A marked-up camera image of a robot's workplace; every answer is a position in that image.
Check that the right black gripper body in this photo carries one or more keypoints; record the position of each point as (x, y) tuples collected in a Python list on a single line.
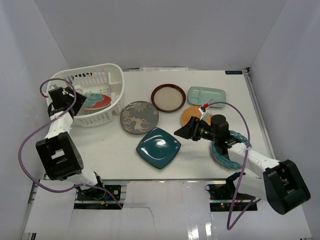
[(204, 132)]

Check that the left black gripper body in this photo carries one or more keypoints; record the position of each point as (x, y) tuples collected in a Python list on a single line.
[(74, 99)]

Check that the red and teal floral plate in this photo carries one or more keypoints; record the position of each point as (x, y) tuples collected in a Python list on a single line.
[(96, 101)]

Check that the grey reindeer plate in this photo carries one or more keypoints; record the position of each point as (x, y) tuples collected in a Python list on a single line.
[(139, 117)]

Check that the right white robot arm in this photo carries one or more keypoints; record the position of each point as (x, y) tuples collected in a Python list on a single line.
[(280, 183)]

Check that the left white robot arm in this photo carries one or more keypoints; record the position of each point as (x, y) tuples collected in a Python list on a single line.
[(58, 153)]

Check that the white plastic dish bin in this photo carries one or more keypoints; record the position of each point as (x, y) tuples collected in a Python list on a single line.
[(107, 79)]

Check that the orange woven round plate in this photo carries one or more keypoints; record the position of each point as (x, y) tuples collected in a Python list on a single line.
[(192, 111)]

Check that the teal scalloped round plate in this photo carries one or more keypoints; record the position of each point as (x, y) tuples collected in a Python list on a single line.
[(225, 161)]

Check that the dark teal square plate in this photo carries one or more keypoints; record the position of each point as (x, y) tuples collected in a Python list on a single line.
[(158, 148)]

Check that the light green rectangular plate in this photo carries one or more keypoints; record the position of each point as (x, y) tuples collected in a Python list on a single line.
[(198, 95)]

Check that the dark red rimmed round plate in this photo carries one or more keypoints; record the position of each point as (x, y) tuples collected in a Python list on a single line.
[(168, 98)]

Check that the blue label sticker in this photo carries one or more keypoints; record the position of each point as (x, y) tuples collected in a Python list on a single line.
[(233, 72)]

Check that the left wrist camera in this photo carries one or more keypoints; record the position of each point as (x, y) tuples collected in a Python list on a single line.
[(50, 87)]

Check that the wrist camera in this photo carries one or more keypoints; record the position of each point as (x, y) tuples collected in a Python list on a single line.
[(205, 115), (50, 87)]

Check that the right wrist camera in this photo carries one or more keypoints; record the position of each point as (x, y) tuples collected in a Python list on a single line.
[(205, 115)]

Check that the aluminium frame rail right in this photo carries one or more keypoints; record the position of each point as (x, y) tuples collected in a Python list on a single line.
[(262, 125)]

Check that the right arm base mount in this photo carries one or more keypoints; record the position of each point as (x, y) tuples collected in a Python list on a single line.
[(225, 197)]

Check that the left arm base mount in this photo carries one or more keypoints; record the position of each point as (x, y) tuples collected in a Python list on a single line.
[(103, 201)]

